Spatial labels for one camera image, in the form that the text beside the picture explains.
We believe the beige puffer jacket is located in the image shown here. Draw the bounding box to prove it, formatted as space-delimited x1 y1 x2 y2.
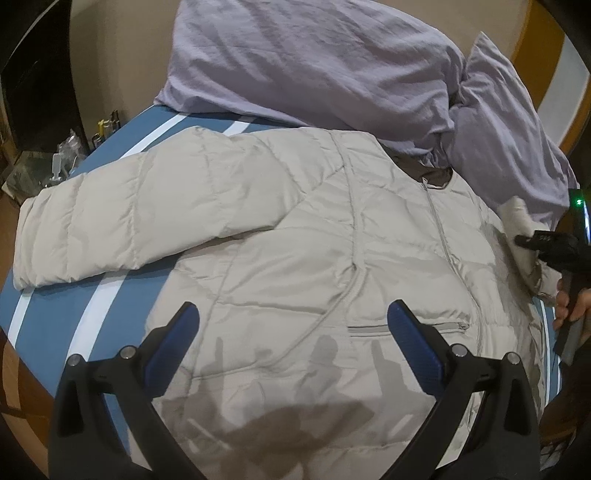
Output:
14 128 545 479

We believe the person's right hand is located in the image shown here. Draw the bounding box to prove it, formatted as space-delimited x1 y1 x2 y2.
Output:
553 278 591 330

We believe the right lavender pillow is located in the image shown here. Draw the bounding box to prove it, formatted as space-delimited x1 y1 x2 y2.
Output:
437 33 578 229

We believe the lavender pillow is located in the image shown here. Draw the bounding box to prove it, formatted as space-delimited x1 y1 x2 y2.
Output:
437 33 578 229
156 1 464 155

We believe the cluttered bedside table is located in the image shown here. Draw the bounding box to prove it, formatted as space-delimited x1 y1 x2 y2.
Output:
1 105 93 205

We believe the left lavender pillow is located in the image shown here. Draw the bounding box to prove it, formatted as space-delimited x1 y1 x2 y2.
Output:
156 1 464 155

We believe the wooden door frame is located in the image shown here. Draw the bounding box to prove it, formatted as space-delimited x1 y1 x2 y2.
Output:
512 1 590 155

